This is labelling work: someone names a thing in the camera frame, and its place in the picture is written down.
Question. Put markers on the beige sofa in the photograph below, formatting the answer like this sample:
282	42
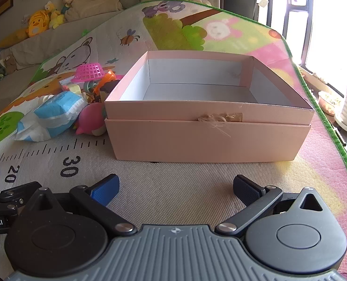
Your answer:
30	58

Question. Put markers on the yellow duck plush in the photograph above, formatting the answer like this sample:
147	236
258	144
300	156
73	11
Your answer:
38	23

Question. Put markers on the pale yellow toy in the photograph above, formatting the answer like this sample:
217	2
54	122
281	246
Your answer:
73	88

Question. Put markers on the printed cartoon play mat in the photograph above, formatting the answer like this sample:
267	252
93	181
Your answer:
176	178

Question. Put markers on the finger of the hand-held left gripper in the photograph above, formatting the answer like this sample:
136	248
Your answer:
15	194

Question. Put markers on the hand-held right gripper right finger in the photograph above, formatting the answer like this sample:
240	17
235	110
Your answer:
246	191

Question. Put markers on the pink cardboard box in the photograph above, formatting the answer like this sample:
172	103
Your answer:
191	143

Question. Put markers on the small bowl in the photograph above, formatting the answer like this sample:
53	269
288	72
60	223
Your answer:
329	103

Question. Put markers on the orange and black toy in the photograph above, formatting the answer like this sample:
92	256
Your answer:
107	79

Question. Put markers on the doll with green clothes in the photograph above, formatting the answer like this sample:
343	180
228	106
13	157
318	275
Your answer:
67	1

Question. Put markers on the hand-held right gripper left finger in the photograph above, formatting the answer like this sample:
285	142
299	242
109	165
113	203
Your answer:
106	191

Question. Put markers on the green toy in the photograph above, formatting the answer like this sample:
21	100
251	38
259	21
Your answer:
89	86

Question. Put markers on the small brown plush toy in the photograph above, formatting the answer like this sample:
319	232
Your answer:
8	64

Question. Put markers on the long yellow plush pillow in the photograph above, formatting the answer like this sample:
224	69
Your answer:
12	38

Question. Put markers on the pink plastic toy basket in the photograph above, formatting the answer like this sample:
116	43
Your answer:
90	71

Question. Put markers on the pink round toy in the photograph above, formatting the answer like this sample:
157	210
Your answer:
91	117

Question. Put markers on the beige pillow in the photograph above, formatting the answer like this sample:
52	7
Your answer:
94	1

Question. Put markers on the blue plastic packet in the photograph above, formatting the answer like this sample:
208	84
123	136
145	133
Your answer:
50	114

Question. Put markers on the small yellow dog plush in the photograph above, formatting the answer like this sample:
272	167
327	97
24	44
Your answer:
54	16

